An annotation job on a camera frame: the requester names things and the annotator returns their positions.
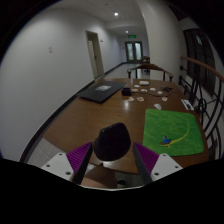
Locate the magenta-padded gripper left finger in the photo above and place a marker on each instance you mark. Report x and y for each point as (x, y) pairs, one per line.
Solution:
(60, 163)

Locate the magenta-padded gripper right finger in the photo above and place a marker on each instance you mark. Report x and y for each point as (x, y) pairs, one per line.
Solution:
(163, 165)

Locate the black computer mouse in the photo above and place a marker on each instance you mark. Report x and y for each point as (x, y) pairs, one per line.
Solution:
(111, 141)

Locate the green printed mouse pad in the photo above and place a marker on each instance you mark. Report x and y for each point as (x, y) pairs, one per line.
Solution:
(173, 126)

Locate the small pale token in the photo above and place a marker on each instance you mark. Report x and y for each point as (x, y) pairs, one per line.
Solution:
(160, 92)
(164, 98)
(134, 90)
(143, 90)
(152, 89)
(131, 99)
(158, 106)
(140, 99)

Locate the white notepad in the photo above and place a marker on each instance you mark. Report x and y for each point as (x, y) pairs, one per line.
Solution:
(187, 104)

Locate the black pen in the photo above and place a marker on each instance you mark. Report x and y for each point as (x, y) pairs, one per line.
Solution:
(188, 104)

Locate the black closed laptop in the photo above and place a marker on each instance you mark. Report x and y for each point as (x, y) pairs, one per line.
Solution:
(100, 91)

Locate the small black box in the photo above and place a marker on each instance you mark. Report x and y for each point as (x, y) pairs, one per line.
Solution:
(126, 91)

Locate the small white box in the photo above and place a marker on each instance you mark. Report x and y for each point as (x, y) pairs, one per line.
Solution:
(144, 82)

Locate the wooden armchair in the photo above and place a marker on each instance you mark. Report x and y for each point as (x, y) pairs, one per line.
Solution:
(150, 66)

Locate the black railing with wooden handrail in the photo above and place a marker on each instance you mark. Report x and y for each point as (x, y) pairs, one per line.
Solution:
(203, 65)

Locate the dark framed window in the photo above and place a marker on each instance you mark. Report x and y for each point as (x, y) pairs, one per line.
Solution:
(198, 60)

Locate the open side doorway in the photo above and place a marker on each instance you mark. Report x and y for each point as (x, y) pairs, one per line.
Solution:
(95, 55)

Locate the glass double door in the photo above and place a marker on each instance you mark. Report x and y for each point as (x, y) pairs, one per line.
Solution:
(133, 51)

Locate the green exit sign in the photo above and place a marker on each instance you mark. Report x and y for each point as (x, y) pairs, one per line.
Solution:
(132, 36)

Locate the recessed ceiling lights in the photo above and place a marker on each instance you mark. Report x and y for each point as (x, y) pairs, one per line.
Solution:
(116, 14)

